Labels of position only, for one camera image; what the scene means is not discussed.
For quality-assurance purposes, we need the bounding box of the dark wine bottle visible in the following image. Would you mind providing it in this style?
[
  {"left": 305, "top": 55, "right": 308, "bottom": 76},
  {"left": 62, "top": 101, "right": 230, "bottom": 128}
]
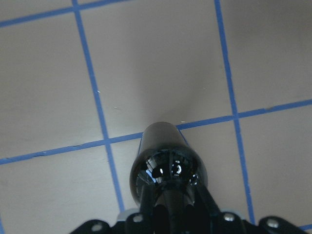
[{"left": 129, "top": 121, "right": 208, "bottom": 234}]

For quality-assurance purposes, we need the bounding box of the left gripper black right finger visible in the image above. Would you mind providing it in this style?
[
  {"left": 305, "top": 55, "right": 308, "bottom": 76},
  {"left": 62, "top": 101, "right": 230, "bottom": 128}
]
[{"left": 195, "top": 183, "right": 220, "bottom": 217}]

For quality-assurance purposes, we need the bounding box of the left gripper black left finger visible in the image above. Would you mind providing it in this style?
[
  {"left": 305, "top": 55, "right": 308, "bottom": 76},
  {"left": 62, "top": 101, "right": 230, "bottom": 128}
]
[{"left": 140, "top": 184, "right": 155, "bottom": 219}]

